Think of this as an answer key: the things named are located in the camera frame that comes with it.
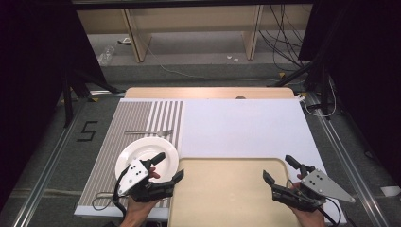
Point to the beige tray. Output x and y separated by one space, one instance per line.
227 192

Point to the white plate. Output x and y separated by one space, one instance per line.
142 148

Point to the grey striped placemat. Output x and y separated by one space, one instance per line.
126 116

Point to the light wooden shelf unit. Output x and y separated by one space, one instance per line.
137 41

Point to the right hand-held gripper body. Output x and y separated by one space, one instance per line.
321 184

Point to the person's left hand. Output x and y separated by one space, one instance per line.
138 211

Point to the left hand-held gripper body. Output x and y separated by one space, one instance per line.
134 176

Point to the person's right hand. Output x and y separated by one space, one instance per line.
310 219

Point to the silver fork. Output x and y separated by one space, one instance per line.
142 132

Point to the black metal stand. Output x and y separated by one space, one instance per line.
66 104
324 94

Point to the black curtain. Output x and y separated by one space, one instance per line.
31 78
365 78

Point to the white tape strip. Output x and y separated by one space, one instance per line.
391 190

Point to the clear plastic bag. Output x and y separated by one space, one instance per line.
105 56

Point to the metal floor rail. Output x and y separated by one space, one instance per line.
350 164
44 179

